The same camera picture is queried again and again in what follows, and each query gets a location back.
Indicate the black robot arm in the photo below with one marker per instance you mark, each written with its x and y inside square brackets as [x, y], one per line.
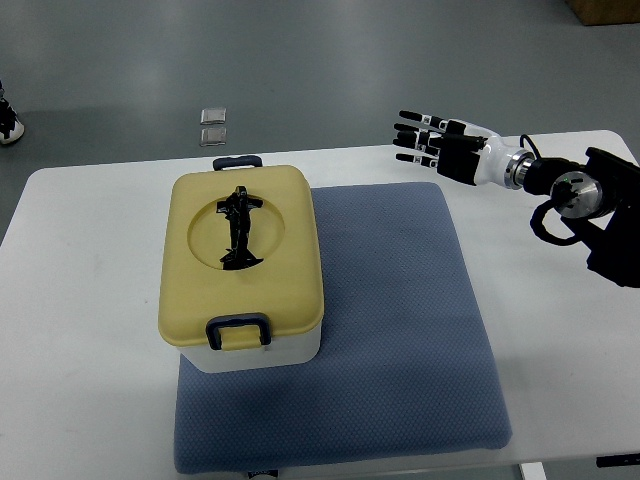
[596, 204]

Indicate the upper metal floor plate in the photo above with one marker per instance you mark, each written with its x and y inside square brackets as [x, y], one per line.
[213, 115]

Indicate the white storage box base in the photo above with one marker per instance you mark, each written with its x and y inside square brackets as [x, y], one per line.
[282, 351]

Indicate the brown cardboard box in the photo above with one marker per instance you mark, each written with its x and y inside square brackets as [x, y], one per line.
[605, 12]

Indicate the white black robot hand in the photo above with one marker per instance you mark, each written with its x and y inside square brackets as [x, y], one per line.
[457, 150]

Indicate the black bracket under table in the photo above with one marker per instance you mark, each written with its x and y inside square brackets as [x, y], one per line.
[620, 460]

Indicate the black white sneaker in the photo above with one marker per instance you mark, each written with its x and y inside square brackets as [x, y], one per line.
[11, 128]

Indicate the yellow storage box lid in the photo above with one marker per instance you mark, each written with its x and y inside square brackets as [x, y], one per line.
[241, 262]

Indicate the blue padded mat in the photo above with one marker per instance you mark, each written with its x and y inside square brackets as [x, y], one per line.
[405, 366]

